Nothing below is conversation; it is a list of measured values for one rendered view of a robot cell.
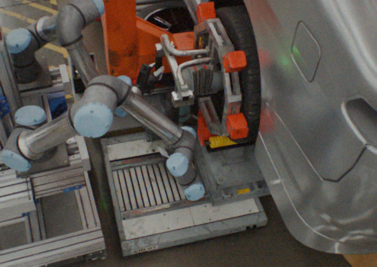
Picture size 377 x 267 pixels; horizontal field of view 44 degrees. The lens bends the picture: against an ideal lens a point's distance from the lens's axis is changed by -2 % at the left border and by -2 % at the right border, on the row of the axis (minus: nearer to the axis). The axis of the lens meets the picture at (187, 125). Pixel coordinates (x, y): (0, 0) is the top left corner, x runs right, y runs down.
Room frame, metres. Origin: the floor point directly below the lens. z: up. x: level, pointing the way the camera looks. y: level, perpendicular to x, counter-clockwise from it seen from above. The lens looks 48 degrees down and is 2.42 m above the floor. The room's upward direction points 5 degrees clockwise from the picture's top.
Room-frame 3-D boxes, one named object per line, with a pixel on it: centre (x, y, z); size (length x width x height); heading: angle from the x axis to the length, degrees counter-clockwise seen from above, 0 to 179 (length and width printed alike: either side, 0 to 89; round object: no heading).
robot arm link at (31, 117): (1.21, 0.62, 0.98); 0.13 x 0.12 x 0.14; 176
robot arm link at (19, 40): (1.68, 0.80, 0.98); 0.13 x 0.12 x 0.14; 149
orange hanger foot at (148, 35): (2.18, 0.09, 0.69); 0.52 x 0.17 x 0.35; 109
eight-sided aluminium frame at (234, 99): (1.71, -0.11, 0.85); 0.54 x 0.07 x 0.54; 19
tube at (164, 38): (1.76, 0.04, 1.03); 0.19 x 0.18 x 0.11; 109
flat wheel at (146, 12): (2.54, 0.10, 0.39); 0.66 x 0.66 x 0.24
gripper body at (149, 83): (1.67, 0.23, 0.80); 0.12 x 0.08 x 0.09; 154
